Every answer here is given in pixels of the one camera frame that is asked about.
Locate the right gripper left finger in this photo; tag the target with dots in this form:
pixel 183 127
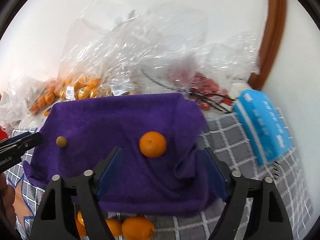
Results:
pixel 55 218

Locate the person's left hand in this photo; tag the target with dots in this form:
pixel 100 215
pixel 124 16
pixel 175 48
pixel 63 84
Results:
pixel 8 196

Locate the clear bag of oranges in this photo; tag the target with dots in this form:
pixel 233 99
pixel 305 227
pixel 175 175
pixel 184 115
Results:
pixel 146 53

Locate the small orange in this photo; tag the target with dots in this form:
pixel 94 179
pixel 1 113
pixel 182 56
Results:
pixel 80 218
pixel 114 226

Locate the oval orange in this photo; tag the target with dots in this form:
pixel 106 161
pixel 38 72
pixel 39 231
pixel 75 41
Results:
pixel 138 228

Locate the black glasses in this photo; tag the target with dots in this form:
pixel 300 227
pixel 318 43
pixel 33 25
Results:
pixel 202 97

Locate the clear bag of tomatoes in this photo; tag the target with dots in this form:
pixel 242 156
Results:
pixel 214 67

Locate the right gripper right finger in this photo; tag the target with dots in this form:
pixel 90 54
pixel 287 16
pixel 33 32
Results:
pixel 268 218

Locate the purple towel covered tray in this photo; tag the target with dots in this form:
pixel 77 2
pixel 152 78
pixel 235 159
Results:
pixel 175 183

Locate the large orange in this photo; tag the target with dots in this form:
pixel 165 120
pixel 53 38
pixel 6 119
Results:
pixel 152 144

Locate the blue tissue pack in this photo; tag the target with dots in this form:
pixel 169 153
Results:
pixel 261 121

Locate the brown wooden door frame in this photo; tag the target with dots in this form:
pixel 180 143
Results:
pixel 274 28

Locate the green longan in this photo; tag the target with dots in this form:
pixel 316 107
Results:
pixel 61 141

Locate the red paper bag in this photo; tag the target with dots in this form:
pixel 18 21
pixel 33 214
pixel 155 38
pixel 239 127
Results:
pixel 3 134

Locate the clear bag left oranges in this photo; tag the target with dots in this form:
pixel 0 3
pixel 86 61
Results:
pixel 30 99

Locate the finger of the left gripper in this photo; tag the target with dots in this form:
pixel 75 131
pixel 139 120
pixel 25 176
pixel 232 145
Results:
pixel 13 139
pixel 24 144

